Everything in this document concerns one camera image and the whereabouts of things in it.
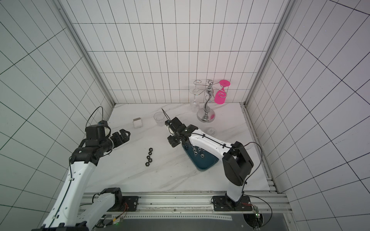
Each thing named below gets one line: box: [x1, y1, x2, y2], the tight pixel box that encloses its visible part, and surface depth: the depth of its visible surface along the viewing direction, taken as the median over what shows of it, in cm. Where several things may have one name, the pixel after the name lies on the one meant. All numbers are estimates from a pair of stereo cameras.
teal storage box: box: [182, 143, 220, 172], surface depth 90 cm
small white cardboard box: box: [132, 117, 144, 129], surface depth 109 cm
